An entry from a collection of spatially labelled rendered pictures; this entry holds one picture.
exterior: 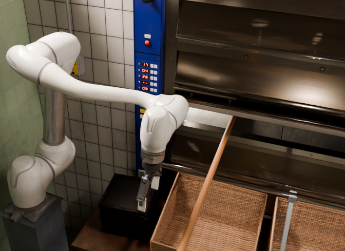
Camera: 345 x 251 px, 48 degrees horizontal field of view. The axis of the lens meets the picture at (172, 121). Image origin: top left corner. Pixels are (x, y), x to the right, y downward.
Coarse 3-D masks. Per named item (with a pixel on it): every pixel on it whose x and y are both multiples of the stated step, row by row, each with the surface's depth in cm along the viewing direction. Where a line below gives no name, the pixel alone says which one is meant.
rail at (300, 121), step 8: (200, 104) 196; (208, 104) 194; (216, 104) 193; (248, 112) 190; (256, 112) 188; (264, 112) 188; (288, 120) 185; (296, 120) 184; (304, 120) 183; (328, 128) 181; (336, 128) 180; (344, 128) 179
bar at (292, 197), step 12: (168, 168) 193; (180, 168) 191; (216, 180) 187; (228, 180) 186; (240, 180) 185; (276, 192) 180; (288, 192) 179; (324, 204) 175; (336, 204) 174; (288, 216) 178; (288, 228) 176
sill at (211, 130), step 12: (192, 132) 224; (204, 132) 221; (216, 132) 219; (240, 132) 219; (252, 144) 215; (264, 144) 213; (276, 144) 211; (288, 144) 211; (300, 144) 211; (312, 156) 207; (324, 156) 205; (336, 156) 204
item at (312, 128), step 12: (204, 96) 209; (204, 108) 196; (216, 108) 194; (252, 108) 198; (264, 108) 200; (276, 108) 202; (264, 120) 188; (276, 120) 187; (312, 120) 190; (324, 120) 192; (336, 120) 194; (324, 132) 182; (336, 132) 180
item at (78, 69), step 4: (80, 56) 219; (76, 60) 215; (80, 60) 218; (76, 64) 216; (80, 64) 219; (76, 68) 217; (80, 68) 219; (84, 68) 224; (72, 72) 220; (76, 72) 219; (80, 72) 220
